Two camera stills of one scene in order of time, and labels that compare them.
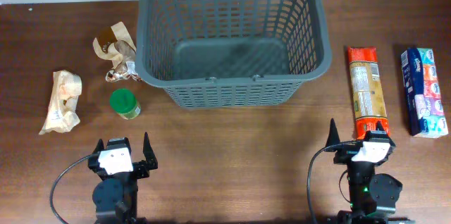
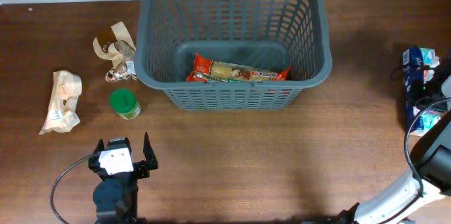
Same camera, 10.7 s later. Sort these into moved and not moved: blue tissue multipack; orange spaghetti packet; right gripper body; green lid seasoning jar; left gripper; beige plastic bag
Moved: orange spaghetti packet; right gripper body
Not moved: green lid seasoning jar; blue tissue multipack; left gripper; beige plastic bag
